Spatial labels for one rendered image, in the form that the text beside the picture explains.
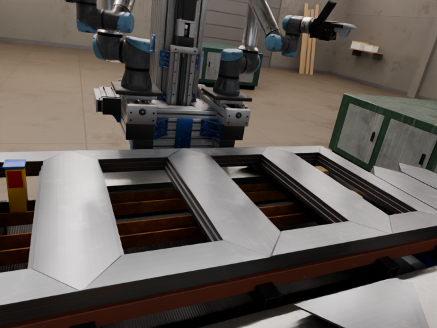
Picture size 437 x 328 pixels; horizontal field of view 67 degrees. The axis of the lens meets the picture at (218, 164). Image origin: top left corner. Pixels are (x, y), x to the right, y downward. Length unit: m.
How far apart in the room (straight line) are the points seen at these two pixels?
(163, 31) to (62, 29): 10.66
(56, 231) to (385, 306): 0.84
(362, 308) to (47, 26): 12.11
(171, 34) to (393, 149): 2.70
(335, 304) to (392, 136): 3.08
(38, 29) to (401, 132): 10.97
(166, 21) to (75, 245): 1.34
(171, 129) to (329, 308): 1.21
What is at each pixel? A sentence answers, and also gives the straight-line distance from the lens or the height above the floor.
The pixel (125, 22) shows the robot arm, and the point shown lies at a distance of 1.43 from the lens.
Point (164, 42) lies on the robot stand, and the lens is 1.91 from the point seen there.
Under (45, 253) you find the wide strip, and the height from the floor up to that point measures 0.87.
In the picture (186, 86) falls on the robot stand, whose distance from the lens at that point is 1.88.
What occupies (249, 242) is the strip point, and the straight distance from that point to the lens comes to 0.91.
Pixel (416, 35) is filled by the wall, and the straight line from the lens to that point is 13.83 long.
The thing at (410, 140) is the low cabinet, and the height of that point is 0.60.
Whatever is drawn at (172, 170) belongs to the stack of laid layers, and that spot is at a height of 0.85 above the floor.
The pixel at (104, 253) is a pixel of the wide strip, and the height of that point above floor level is 0.87.
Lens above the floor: 1.38
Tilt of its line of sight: 23 degrees down
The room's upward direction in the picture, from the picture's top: 9 degrees clockwise
